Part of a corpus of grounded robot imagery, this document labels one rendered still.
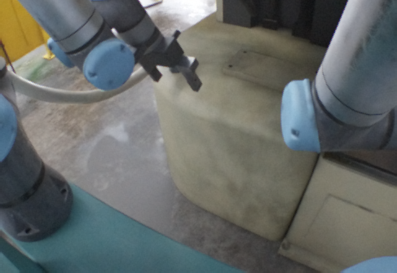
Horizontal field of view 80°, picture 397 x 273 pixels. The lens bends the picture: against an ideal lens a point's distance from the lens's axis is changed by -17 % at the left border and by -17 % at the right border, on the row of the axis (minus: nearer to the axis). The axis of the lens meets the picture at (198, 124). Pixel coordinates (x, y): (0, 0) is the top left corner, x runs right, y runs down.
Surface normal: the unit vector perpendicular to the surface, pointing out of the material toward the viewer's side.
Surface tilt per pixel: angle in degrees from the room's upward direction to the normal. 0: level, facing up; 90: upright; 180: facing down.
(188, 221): 0
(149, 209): 0
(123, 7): 93
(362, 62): 104
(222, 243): 0
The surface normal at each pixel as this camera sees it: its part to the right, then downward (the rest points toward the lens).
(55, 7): 0.44, 0.65
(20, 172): 0.92, 0.22
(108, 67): 0.61, 0.51
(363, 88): -0.58, 0.75
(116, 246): -0.06, -0.73
